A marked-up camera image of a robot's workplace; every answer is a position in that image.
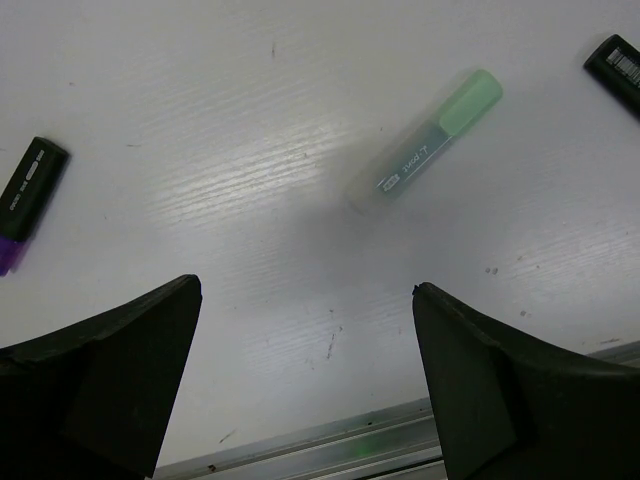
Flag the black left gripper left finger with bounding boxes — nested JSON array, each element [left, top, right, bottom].
[[1, 274, 202, 479]]

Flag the aluminium table edge rail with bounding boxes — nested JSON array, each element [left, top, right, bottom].
[[152, 339, 640, 480]]

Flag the black purple-capped highlighter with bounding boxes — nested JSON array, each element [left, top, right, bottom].
[[1, 137, 70, 277]]

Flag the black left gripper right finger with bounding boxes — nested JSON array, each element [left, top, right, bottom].
[[412, 283, 639, 479]]

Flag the black yellow-capped highlighter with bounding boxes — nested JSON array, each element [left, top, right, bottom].
[[583, 34, 640, 120]]

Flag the pastel green translucent highlighter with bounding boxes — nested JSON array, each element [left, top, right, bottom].
[[347, 69, 503, 214]]

